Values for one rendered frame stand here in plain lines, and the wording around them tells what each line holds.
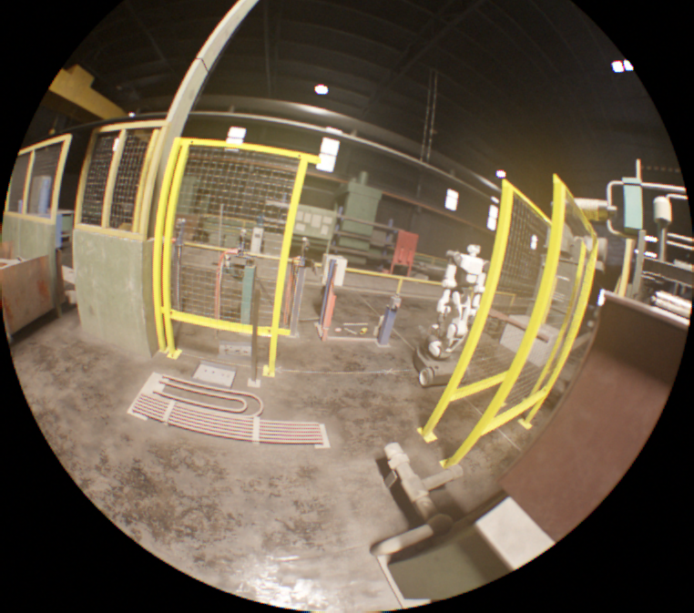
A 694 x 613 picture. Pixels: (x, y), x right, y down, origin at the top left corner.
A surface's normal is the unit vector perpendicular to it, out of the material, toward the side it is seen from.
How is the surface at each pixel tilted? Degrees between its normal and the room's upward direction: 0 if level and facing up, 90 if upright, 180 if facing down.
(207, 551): 0
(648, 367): 90
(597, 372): 90
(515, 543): 0
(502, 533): 0
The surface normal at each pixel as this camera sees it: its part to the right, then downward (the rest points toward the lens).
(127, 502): 0.20, -0.97
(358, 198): 0.26, 0.19
